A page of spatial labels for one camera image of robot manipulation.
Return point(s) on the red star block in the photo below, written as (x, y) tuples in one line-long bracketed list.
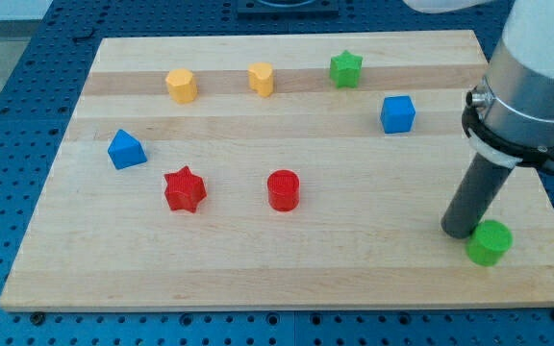
[(184, 190)]

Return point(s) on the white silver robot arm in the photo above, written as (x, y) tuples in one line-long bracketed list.
[(509, 116)]

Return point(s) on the red cylinder block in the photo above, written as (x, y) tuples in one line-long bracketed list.
[(283, 190)]

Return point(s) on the green star block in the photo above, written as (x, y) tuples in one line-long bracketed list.
[(345, 69)]

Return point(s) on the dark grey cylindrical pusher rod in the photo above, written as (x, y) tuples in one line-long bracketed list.
[(479, 186)]

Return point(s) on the blue cube block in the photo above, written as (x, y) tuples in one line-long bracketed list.
[(398, 114)]

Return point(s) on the yellow hexagon block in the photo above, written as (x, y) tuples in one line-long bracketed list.
[(181, 85)]

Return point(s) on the light wooden board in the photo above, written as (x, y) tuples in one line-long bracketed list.
[(366, 233)]

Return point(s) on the green cylinder block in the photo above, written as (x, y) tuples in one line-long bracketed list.
[(490, 241)]

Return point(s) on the blue triangular prism block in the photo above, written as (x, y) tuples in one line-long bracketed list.
[(125, 151)]

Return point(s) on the black wrist flange ring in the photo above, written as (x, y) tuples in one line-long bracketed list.
[(501, 151)]

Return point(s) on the yellow heart block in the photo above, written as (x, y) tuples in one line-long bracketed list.
[(261, 78)]

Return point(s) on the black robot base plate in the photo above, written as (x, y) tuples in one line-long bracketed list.
[(255, 8)]

